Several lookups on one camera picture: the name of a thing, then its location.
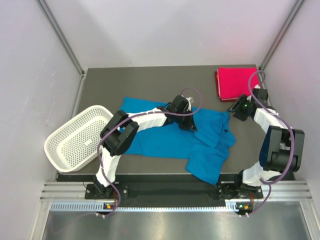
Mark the right aluminium frame post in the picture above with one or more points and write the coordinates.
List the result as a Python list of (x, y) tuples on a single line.
[(294, 11)]

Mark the folded red t-shirt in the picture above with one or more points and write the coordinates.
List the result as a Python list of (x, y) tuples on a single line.
[(224, 91)]

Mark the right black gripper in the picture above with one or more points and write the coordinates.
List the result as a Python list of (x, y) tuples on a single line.
[(238, 114)]

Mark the white perforated plastic basket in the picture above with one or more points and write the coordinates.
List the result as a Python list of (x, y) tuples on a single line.
[(74, 145)]

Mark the blue t-shirt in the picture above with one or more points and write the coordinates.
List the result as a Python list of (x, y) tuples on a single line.
[(205, 149)]

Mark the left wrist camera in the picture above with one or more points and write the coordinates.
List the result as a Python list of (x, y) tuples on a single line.
[(190, 102)]

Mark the aluminium front rail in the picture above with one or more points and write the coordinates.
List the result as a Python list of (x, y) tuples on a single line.
[(75, 191)]

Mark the folded pink t-shirt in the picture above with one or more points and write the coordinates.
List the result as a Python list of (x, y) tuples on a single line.
[(238, 77)]

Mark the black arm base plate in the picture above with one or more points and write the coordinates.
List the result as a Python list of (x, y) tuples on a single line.
[(155, 192)]

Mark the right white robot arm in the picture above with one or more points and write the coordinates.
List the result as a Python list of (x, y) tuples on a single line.
[(282, 147)]

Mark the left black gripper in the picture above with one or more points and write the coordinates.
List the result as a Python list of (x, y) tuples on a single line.
[(189, 125)]

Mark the aluminium frame post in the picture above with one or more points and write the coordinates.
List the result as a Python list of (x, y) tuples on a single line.
[(294, 11), (60, 35)]

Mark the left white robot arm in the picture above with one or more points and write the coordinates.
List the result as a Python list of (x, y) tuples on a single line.
[(119, 133)]

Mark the left aluminium frame post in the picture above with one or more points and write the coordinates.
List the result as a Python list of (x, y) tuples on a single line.
[(60, 35)]

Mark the white slotted cable duct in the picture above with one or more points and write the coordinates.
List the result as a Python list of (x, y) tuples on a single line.
[(69, 206)]

